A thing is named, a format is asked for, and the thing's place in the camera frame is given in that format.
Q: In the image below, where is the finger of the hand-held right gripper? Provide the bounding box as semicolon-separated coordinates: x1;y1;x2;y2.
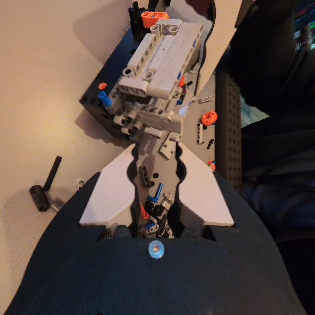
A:
196;0;243;96

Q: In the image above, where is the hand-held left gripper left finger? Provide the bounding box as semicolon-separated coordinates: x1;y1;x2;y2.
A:
79;144;138;238

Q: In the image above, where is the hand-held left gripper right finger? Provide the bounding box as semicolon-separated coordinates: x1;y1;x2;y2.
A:
172;142;235;238

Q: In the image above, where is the grey black robot model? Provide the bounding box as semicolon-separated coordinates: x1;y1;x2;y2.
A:
79;1;205;160

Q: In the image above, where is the orange gear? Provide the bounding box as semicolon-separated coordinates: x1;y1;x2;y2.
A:
200;111;218;126

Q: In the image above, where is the person's right forearm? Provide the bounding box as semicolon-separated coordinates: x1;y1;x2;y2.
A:
217;0;296;116

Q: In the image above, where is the black angled beam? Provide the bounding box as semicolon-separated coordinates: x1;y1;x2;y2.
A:
138;166;155;189

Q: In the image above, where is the grey axle connector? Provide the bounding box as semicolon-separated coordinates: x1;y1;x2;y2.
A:
50;197;65;212

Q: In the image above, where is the pile of plastic building pieces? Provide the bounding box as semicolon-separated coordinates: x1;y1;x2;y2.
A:
138;182;176;238

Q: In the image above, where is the black axle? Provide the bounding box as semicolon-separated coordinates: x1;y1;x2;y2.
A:
44;156;62;191

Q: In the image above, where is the lit monitor screen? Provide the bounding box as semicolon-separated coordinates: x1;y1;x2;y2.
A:
293;5;315;51

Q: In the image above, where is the black perforated panel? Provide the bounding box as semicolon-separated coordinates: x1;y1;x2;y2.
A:
215;71;243;192

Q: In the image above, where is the black connector piece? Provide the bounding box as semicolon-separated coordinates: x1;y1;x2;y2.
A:
29;185;51;212

